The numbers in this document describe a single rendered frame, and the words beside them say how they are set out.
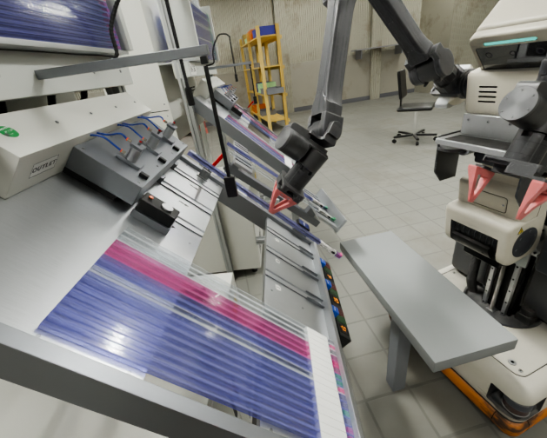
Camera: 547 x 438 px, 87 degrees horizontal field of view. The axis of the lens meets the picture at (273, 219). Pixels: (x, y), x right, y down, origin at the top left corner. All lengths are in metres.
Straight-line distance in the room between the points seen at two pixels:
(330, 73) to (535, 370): 1.19
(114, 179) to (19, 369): 0.34
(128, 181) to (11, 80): 0.22
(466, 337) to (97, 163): 0.97
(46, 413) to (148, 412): 0.60
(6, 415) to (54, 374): 0.67
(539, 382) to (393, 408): 0.51
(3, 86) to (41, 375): 0.42
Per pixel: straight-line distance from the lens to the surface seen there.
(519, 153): 0.72
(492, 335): 1.02
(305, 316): 0.73
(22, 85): 0.66
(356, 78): 10.05
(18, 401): 1.11
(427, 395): 1.57
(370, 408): 1.50
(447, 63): 1.10
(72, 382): 0.43
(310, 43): 9.54
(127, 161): 0.66
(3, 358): 0.44
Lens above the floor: 1.30
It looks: 28 degrees down
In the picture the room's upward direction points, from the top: 8 degrees counter-clockwise
